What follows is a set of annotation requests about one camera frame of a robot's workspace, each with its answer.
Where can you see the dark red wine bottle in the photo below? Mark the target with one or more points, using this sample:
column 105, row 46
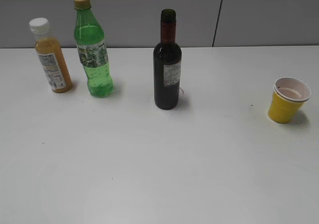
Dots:
column 167, row 57

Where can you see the yellow paper cup white inside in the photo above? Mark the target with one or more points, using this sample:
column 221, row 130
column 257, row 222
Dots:
column 288, row 96

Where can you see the green soda bottle yellow cap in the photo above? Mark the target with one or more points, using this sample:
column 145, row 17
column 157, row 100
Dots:
column 92, row 50

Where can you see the orange juice bottle white cap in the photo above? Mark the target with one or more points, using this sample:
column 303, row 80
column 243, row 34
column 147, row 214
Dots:
column 50, row 56

